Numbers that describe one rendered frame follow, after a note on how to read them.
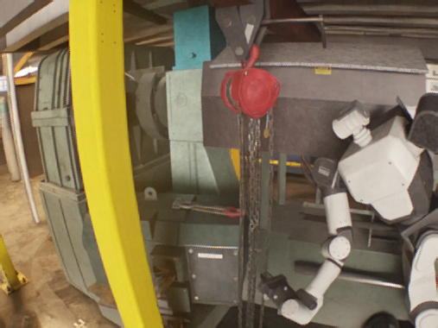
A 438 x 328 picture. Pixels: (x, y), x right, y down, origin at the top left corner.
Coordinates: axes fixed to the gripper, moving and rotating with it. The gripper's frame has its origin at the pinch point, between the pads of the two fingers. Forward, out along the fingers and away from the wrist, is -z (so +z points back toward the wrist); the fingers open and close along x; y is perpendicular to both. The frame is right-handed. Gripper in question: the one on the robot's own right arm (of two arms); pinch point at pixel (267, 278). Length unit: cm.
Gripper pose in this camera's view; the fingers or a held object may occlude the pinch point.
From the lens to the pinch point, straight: 116.1
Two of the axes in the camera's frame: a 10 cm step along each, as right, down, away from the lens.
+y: -0.5, -9.5, -2.9
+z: 3.3, 2.6, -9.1
